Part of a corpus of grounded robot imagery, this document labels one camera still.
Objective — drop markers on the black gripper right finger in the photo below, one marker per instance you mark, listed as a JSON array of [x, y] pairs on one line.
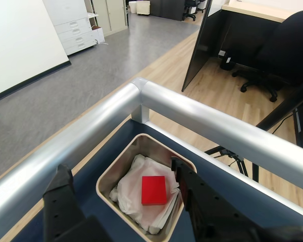
[[207, 211]]

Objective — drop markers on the white open cardboard box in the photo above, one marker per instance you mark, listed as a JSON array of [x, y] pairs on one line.
[[98, 35]]

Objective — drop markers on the black low cabinet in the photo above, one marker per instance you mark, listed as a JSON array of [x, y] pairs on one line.
[[166, 10]]

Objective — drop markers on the beige metal box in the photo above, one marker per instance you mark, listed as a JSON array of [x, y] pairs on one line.
[[131, 156]]

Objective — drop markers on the red cube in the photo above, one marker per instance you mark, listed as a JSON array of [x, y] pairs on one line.
[[154, 190]]

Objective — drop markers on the dark grey-blue mat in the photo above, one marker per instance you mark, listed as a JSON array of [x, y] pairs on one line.
[[88, 181]]

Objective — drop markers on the black bin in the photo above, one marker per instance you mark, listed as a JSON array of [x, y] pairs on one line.
[[227, 64]]

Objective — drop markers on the cream drawer unit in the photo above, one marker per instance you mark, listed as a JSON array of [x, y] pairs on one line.
[[143, 7]]

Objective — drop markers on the white wall socket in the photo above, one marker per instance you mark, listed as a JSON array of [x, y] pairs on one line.
[[221, 53]]

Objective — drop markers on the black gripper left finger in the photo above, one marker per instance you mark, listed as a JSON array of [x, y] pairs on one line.
[[60, 209]]

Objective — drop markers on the light wood desk top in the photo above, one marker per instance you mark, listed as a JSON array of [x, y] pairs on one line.
[[255, 11]]

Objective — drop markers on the black desk side panel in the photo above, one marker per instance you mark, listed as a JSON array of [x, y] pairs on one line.
[[199, 50]]

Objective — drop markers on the black tripod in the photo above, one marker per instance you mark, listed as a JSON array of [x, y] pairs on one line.
[[285, 108]]

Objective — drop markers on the white crumpled cloth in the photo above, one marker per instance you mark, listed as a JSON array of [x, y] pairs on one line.
[[131, 191]]

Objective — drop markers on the black office chair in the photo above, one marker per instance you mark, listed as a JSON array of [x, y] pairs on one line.
[[190, 5], [288, 45]]

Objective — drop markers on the white drawer cabinet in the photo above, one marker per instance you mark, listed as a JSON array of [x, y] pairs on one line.
[[73, 35]]

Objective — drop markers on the silver tubular cart rail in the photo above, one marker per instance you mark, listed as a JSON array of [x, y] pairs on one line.
[[192, 113]]

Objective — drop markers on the beige metal cabinet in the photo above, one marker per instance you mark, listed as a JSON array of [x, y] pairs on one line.
[[113, 15]]

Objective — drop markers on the white waste bin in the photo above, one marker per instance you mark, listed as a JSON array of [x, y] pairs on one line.
[[133, 7]]

